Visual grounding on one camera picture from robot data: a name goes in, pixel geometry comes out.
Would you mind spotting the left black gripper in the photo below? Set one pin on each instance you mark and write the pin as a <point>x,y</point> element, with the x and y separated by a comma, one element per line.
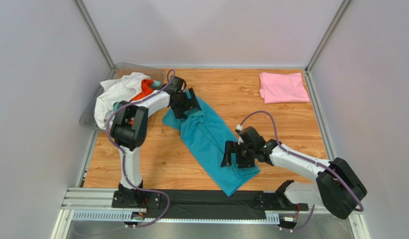
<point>180,112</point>

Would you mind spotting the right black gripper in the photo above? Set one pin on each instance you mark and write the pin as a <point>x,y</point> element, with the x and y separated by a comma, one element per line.
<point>240,152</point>

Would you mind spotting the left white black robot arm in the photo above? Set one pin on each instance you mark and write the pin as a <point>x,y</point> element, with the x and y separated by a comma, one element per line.
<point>128,131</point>

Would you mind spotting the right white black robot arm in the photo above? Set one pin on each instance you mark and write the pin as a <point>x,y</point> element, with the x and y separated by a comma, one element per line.
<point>334,184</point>

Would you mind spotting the light teal t shirt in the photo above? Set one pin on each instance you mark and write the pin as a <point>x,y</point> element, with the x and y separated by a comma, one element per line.
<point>155,84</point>

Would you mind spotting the orange t shirt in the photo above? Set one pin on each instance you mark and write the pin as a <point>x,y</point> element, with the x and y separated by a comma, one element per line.
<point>146,89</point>

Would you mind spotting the white t shirt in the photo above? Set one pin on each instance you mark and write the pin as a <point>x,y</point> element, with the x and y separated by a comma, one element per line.
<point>116,90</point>

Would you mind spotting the folded pink t shirt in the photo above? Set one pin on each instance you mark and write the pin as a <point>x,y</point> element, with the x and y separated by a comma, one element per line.
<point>282,88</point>

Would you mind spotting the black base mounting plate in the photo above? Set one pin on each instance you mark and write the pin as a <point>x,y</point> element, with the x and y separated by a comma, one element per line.
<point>205,204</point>

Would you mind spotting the clear plastic bin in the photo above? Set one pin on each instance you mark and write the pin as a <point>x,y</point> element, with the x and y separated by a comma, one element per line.
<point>87,119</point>

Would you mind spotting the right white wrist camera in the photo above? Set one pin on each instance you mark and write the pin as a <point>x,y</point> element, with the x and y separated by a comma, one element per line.
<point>238,129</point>

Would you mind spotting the left aluminium frame post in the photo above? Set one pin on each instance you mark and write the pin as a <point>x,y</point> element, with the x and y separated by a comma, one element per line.
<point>84,13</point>

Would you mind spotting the aluminium frame post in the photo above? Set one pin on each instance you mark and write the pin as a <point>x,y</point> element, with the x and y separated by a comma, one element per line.
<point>84,13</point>
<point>341,11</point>

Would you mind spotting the aluminium front rail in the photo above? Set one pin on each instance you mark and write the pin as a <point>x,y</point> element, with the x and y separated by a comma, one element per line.
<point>93,203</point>

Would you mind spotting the right aluminium frame post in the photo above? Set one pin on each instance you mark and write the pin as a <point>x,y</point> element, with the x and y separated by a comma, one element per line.
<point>341,11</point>

